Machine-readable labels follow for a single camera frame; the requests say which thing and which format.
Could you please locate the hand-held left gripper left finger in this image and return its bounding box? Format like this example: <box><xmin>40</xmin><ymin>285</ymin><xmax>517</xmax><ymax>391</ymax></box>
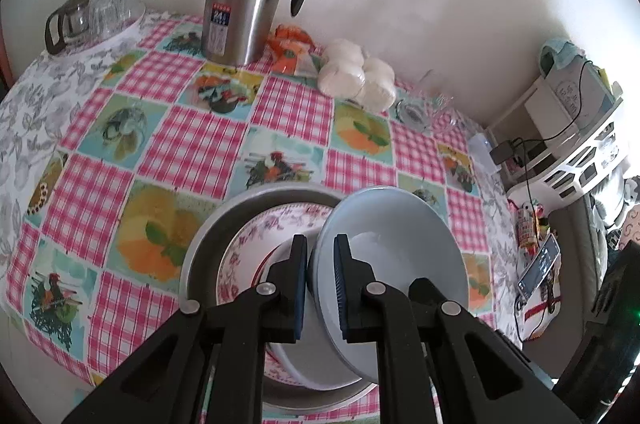
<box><xmin>60</xmin><ymin>234</ymin><xmax>308</xmax><ymax>424</ymax></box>

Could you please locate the black phone cable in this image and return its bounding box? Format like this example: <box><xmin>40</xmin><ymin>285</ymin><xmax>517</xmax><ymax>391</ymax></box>
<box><xmin>512</xmin><ymin>139</ymin><xmax>558</xmax><ymax>340</ymax></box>

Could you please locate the red and white bag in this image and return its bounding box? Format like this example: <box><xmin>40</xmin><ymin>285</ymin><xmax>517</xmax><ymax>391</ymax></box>
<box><xmin>520</xmin><ymin>284</ymin><xmax>563</xmax><ymax>342</ymax></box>

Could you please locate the grey plush toy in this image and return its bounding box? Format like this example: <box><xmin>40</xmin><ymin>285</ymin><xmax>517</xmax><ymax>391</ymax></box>
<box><xmin>617</xmin><ymin>176</ymin><xmax>640</xmax><ymax>230</ymax></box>

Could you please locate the clear glass mug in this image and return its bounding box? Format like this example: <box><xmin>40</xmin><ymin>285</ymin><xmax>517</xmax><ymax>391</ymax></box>
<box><xmin>395</xmin><ymin>71</ymin><xmax>458</xmax><ymax>135</ymax></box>

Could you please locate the white lattice rack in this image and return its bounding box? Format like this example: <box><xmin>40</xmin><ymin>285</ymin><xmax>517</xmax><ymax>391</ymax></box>
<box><xmin>520</xmin><ymin>96</ymin><xmax>632</xmax><ymax>201</ymax></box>

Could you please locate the white power strip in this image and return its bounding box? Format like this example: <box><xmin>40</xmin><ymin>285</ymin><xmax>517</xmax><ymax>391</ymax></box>
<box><xmin>467</xmin><ymin>133</ymin><xmax>501</xmax><ymax>177</ymax></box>

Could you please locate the pink checked tablecloth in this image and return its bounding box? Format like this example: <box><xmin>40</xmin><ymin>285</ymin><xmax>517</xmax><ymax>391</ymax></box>
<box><xmin>0</xmin><ymin>6</ymin><xmax>531</xmax><ymax>424</ymax></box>

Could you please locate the pale blue bowl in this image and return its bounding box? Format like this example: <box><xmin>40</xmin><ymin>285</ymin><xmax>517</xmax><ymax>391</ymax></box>
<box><xmin>307</xmin><ymin>186</ymin><xmax>471</xmax><ymax>382</ymax></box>

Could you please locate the strawberry print bowl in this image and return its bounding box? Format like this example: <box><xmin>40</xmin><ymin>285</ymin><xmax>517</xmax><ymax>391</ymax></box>
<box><xmin>252</xmin><ymin>229</ymin><xmax>363</xmax><ymax>390</ymax></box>

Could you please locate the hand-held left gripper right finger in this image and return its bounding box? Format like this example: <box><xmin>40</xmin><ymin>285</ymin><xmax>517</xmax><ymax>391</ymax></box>
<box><xmin>334</xmin><ymin>234</ymin><xmax>581</xmax><ymax>424</ymax></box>

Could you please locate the orange snack packet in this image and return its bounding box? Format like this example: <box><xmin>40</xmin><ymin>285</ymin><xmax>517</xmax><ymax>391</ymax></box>
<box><xmin>267</xmin><ymin>24</ymin><xmax>326</xmax><ymax>77</ymax></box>

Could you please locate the round floral plate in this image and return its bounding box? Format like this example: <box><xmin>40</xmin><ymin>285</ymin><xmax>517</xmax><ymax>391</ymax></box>
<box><xmin>216</xmin><ymin>202</ymin><xmax>341</xmax><ymax>385</ymax></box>

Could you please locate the black charger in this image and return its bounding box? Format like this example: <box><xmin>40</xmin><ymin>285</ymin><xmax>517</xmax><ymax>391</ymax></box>
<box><xmin>489</xmin><ymin>140</ymin><xmax>521</xmax><ymax>166</ymax></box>

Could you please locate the black charger cable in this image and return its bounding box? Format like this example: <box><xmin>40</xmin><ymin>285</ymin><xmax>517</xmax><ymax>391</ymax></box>
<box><xmin>510</xmin><ymin>60</ymin><xmax>601</xmax><ymax>155</ymax></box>

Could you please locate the grey sofa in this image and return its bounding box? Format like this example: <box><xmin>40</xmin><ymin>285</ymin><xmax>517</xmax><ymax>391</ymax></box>
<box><xmin>547</xmin><ymin>189</ymin><xmax>626</xmax><ymax>355</ymax></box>

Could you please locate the smartphone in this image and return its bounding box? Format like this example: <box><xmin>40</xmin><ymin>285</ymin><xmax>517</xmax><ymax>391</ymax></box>
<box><xmin>516</xmin><ymin>234</ymin><xmax>561</xmax><ymax>300</ymax></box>

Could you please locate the teal cloth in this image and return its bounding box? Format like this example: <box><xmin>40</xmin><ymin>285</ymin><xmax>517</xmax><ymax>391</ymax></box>
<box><xmin>539</xmin><ymin>38</ymin><xmax>586</xmax><ymax>70</ymax></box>

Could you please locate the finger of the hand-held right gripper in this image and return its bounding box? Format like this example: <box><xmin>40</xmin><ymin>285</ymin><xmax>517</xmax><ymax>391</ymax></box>
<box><xmin>407</xmin><ymin>276</ymin><xmax>447</xmax><ymax>310</ymax></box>

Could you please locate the bag of white steamed buns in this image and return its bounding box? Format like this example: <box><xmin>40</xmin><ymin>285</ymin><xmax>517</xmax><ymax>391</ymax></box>
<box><xmin>317</xmin><ymin>38</ymin><xmax>397</xmax><ymax>114</ymax></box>

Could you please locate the stainless steel pan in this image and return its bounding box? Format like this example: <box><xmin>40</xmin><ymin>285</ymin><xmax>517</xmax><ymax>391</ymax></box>
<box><xmin>186</xmin><ymin>184</ymin><xmax>386</xmax><ymax>416</ymax></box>

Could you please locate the white printed bag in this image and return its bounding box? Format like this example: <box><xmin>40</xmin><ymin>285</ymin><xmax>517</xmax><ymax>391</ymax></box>
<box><xmin>542</xmin><ymin>54</ymin><xmax>613</xmax><ymax>140</ymax></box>

